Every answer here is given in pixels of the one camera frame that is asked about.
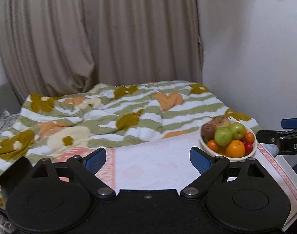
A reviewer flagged small mandarin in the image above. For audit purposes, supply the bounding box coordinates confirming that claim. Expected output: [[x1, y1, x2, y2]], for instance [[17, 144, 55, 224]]
[[206, 140, 219, 152], [244, 132, 255, 144]]

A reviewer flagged large orange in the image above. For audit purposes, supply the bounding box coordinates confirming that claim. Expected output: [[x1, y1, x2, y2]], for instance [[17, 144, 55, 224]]
[[226, 140, 245, 158]]

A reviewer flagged green apple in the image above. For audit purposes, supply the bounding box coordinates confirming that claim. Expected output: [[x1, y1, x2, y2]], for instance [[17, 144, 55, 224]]
[[214, 127, 233, 146], [229, 122, 246, 140]]

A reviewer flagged brown kiwi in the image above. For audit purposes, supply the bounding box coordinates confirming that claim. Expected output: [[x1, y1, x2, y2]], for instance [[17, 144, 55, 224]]
[[201, 123, 215, 142]]

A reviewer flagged red plum front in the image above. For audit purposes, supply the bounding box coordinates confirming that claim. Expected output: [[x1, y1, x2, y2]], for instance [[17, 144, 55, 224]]
[[240, 138, 247, 144]]

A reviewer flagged red plum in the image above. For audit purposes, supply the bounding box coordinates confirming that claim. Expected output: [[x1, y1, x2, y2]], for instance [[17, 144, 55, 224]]
[[240, 138, 247, 144], [244, 142, 254, 156]]

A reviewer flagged green apple front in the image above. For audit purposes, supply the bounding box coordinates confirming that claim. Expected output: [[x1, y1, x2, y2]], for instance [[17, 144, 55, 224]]
[[229, 122, 246, 140]]

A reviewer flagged large blemished apple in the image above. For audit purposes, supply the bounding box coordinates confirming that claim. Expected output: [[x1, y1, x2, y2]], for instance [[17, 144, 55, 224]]
[[209, 115, 231, 129]]

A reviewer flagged cream bowl with duck print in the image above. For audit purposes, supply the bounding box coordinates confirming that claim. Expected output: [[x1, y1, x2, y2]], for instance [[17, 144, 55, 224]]
[[199, 117, 257, 162]]

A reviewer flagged pink floral table cloth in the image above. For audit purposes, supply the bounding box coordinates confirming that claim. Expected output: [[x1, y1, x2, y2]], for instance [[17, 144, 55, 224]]
[[54, 130, 297, 207]]

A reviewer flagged striped floral duvet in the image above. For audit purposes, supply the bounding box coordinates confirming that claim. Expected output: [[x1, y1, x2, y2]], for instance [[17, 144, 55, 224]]
[[0, 81, 260, 176]]

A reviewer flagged black box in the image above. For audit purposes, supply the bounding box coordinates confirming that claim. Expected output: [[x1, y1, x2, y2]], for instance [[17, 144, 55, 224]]
[[0, 156, 32, 198]]

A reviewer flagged patterned grey pillow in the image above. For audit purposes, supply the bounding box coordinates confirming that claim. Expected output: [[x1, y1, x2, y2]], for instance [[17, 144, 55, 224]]
[[0, 109, 19, 135]]

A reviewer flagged grey sofa backrest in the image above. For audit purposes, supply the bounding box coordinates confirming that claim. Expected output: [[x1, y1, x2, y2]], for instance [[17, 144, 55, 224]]
[[0, 83, 21, 117]]

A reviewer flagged beige curtain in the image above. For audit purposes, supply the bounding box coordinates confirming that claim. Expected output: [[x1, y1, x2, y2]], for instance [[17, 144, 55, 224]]
[[0, 0, 202, 101]]

